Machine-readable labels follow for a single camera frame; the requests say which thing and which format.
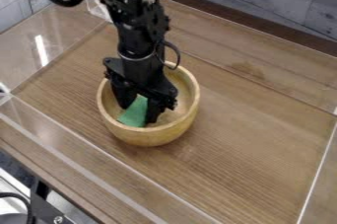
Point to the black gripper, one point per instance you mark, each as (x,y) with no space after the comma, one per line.
(139,76)

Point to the green rectangular stick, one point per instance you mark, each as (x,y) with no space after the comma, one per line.
(134,116)

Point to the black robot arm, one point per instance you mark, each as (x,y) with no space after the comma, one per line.
(142,23)

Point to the wooden bowl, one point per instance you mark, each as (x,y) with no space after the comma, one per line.
(174,123)

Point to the black table leg bracket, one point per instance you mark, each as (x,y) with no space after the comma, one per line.
(53,208)

